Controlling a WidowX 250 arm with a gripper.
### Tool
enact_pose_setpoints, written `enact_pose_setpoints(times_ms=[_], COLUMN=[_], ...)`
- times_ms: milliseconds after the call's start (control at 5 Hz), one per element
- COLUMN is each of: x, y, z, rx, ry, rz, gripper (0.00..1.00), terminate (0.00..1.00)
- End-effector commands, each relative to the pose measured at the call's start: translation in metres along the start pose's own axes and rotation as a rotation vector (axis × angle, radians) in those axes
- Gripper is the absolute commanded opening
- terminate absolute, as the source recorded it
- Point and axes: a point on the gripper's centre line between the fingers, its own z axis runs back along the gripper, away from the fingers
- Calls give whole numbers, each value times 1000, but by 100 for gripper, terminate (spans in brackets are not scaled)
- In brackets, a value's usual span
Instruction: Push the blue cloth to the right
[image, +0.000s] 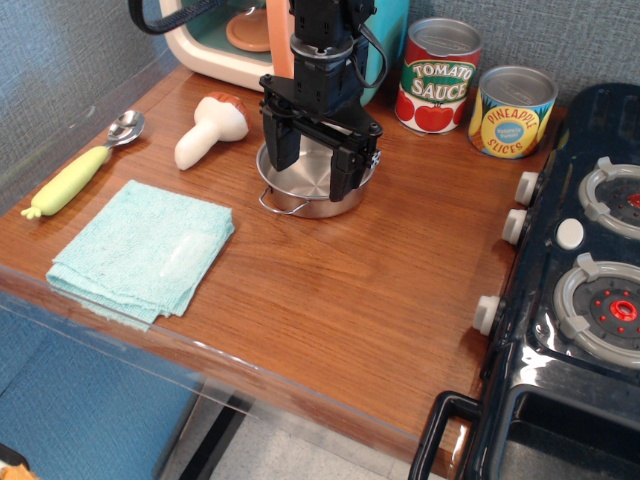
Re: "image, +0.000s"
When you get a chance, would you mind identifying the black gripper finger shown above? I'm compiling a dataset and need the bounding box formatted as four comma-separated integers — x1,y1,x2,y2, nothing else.
262,107,301,171
329,147,377,202

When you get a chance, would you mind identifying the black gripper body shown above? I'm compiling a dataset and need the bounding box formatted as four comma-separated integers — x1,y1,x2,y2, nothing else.
260,38,382,154

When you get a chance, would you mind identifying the light blue cloth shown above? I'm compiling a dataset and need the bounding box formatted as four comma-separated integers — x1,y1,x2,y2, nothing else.
46,180,234,330

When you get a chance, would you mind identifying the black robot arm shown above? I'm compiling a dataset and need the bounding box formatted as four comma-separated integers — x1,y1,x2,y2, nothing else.
260,1,383,202

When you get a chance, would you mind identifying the small steel pot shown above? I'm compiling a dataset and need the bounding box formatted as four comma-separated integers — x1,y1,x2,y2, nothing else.
256,135,375,219

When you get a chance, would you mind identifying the toy mushroom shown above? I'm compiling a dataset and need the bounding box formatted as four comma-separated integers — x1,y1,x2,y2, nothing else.
174,91,251,171

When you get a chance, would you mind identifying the toy microwave oven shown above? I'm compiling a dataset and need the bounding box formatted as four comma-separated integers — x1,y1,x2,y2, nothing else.
157,1,409,104

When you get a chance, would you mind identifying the tomato sauce can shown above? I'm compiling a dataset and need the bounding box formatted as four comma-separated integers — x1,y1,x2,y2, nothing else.
395,17,483,134

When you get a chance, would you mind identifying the pineapple slices can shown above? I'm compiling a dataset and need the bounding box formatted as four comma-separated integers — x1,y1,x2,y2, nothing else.
468,65,558,159

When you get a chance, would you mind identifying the dark blue toy stove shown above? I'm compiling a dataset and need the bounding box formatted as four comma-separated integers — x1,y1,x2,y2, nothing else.
410,83,639,479

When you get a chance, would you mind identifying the spoon with yellow-green handle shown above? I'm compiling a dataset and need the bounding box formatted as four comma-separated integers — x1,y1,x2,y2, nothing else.
21,110,145,220

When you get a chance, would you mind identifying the black cable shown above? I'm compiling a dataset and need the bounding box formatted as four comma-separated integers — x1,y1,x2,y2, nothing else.
127,0,200,36

